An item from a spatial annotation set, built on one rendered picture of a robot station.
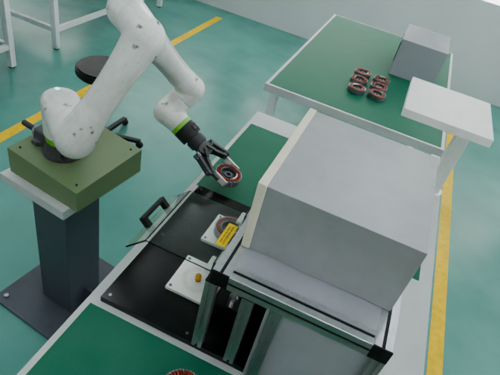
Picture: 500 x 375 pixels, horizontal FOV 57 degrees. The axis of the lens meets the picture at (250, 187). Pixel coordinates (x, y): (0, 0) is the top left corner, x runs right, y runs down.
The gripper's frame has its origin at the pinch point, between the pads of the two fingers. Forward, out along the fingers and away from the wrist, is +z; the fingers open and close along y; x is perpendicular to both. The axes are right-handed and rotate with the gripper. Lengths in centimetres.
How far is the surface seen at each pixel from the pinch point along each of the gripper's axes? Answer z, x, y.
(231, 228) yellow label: 6, -31, -54
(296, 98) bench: 4, 8, 105
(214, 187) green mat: 0.1, 7.7, -2.9
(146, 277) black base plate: 2, 5, -59
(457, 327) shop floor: 156, 6, 58
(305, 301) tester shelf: 26, -48, -71
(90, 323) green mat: -2, 9, -80
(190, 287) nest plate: 13, -3, -56
